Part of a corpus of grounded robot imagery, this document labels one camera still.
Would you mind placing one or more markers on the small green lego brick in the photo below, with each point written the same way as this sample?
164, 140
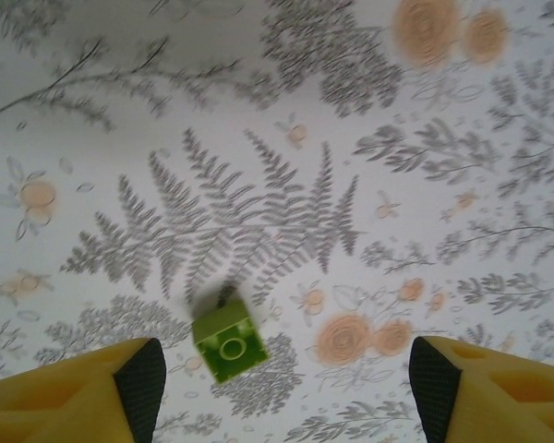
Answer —
231, 346

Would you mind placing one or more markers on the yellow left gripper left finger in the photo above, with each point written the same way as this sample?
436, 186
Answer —
51, 401

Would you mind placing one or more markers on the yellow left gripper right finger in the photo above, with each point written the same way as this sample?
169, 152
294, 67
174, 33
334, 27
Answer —
498, 397

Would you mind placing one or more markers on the white floral print tablecloth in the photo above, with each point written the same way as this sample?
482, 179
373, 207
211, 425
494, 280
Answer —
277, 138

